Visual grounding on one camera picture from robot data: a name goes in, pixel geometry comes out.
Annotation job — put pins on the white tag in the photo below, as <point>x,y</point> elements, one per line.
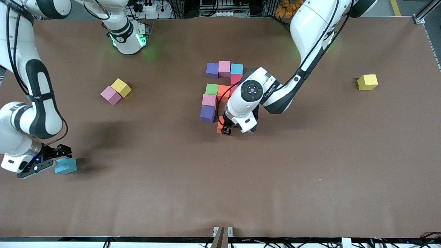
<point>346,243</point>

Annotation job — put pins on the black equipment rack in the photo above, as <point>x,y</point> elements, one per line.
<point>248,7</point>

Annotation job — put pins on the yellow foam block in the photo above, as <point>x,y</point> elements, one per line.
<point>121,88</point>
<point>368,82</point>

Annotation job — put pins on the orange foam block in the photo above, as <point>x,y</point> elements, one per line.
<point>219,125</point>
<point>223,91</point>

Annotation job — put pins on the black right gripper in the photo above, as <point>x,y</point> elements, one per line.
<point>55,152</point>

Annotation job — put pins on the pile of orange objects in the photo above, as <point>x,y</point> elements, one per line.
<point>286,8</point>

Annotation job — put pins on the light pink foam block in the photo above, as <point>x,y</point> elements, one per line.
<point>208,100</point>
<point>224,68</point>
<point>111,95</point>

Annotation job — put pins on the table cover mat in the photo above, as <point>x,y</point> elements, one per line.
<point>220,179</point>

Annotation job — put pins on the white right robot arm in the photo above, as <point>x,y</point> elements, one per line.
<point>20,137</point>

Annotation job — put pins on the camera mount post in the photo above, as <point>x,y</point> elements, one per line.
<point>220,241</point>

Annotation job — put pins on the small white socket strip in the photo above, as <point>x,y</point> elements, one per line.
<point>224,13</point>

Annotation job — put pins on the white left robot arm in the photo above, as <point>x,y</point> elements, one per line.
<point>310,24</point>

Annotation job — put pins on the purple foam block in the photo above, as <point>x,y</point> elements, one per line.
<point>207,113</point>
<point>212,70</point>

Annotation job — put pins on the green foam block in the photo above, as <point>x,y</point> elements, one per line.
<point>212,89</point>

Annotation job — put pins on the aluminium frame profile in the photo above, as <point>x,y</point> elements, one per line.
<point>422,17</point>

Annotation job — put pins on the cyan foam block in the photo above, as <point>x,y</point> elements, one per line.
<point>66,166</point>
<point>236,69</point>

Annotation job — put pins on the magenta red foam block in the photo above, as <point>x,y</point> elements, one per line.
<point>234,79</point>
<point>232,90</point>

